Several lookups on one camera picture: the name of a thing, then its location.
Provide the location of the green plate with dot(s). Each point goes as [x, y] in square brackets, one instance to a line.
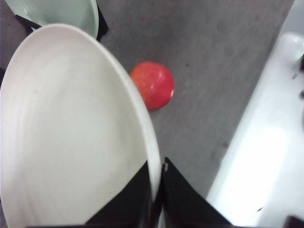
[83, 14]

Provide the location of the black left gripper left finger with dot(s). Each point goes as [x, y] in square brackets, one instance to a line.
[132, 208]

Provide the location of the red pomegranate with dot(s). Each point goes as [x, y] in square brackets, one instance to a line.
[155, 83]

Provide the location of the white plate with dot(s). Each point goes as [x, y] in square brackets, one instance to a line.
[73, 129]

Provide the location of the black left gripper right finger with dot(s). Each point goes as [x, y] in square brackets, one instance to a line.
[183, 205]

